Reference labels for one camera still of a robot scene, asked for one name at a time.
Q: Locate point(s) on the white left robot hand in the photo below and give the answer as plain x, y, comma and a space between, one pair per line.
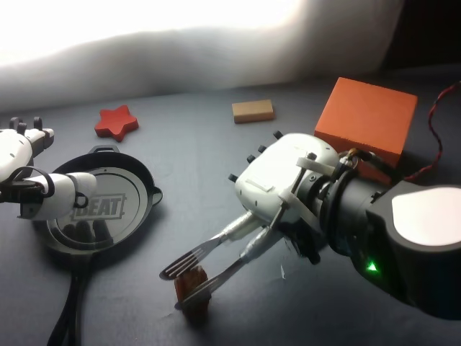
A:
14, 151

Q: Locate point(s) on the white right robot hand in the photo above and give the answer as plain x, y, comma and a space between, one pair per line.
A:
273, 173

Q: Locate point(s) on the brown meat chunk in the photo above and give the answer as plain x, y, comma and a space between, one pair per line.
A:
191, 281

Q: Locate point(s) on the black cast iron pan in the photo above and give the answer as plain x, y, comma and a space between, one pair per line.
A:
138, 187

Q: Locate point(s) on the tan wooden rectangular block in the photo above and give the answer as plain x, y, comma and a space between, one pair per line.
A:
252, 111

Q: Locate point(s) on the red star block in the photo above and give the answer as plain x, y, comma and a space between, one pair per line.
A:
115, 122

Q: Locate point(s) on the large orange foam block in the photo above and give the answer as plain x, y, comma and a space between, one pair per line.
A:
367, 111

